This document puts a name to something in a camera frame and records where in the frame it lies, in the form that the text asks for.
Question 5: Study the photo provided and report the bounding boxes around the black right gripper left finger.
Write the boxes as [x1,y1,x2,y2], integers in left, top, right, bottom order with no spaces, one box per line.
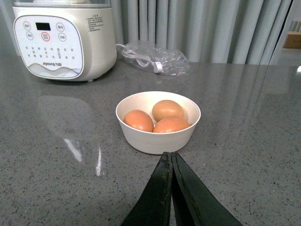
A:
[122,152,173,226]

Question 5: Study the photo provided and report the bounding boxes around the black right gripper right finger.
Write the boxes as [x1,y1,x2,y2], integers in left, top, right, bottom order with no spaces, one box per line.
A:
[171,153,242,226]

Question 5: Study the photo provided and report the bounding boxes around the brown egg front right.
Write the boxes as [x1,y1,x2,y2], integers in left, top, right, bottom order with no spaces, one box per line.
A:
[153,116,190,133]

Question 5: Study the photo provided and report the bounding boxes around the brown egg front left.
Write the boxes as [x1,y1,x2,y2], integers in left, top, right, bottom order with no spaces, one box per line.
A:
[123,110,154,132]

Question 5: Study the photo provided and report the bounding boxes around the pale brown egg back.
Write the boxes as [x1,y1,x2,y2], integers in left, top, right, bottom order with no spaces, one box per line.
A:
[152,100,184,122]

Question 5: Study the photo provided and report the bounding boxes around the cardboard box in background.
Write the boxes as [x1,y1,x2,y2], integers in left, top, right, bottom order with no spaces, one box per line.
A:
[283,31,301,49]

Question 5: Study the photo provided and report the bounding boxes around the white bowl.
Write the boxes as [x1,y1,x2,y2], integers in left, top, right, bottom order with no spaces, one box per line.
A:
[116,91,201,155]

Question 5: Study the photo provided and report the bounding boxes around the clear plastic bag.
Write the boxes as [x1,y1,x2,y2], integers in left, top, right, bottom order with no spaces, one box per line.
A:
[116,40,191,76]

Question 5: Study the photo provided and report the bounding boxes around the grey curtain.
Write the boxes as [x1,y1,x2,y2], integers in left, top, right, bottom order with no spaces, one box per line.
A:
[0,0,300,65]

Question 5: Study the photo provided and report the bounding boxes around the white Joyoung cooker appliance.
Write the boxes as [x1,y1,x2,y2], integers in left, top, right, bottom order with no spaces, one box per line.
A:
[13,0,117,81]

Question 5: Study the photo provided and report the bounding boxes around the white power cable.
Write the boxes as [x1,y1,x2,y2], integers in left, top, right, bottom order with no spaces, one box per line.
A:
[115,43,163,73]

